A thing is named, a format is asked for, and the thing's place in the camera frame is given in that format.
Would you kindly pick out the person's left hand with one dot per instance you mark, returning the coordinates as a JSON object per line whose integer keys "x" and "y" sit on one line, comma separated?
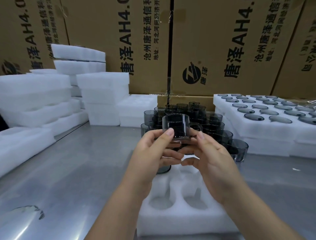
{"x": 143, "y": 160}

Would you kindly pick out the person's right hand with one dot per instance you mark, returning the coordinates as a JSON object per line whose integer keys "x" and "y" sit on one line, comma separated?
{"x": 217, "y": 168}

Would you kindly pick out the person's left thumb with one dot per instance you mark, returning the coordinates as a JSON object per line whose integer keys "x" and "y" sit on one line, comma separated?
{"x": 161, "y": 135}

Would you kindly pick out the person's right thumb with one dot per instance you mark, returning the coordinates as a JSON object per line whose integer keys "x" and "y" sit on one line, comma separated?
{"x": 205, "y": 140}

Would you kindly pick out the smoky grey glass cup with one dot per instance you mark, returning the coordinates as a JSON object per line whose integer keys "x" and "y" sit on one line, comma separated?
{"x": 176, "y": 127}

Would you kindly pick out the person's left forearm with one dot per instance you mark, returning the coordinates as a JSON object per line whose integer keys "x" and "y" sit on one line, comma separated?
{"x": 121, "y": 215}

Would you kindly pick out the person's right forearm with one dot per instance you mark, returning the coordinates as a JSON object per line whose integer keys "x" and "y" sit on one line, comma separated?
{"x": 256, "y": 217}

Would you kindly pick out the pile of grey glass cups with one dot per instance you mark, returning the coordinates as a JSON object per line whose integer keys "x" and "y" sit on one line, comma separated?
{"x": 212, "y": 123}

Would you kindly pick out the stack of white foam trays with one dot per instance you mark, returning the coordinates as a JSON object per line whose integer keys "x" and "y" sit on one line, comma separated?
{"x": 37, "y": 99}
{"x": 135, "y": 108}
{"x": 76, "y": 58}
{"x": 103, "y": 99}

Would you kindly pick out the foam tray filled with cups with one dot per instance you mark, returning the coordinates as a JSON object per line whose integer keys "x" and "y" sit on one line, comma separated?
{"x": 256, "y": 127}

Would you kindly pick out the row of cups in foam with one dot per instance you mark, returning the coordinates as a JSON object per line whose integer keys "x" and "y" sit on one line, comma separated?
{"x": 266, "y": 108}

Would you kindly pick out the white foam tray with cavities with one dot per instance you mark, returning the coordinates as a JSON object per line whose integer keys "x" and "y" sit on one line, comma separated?
{"x": 187, "y": 212}

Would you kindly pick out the printed brown cardboard box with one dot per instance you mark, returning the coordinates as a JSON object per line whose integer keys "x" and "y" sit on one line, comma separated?
{"x": 22, "y": 34}
{"x": 118, "y": 37}
{"x": 296, "y": 61}
{"x": 222, "y": 44}

